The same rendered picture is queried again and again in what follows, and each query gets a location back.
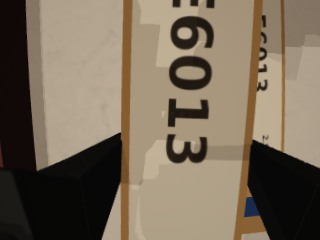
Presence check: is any dark red rectangular block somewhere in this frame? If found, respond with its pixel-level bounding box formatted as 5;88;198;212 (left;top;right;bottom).
0;0;37;172

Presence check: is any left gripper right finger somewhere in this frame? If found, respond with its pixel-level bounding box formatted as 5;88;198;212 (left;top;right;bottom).
247;139;320;240

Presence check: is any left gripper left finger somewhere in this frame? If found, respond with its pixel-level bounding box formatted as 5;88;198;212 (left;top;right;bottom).
0;133;122;240

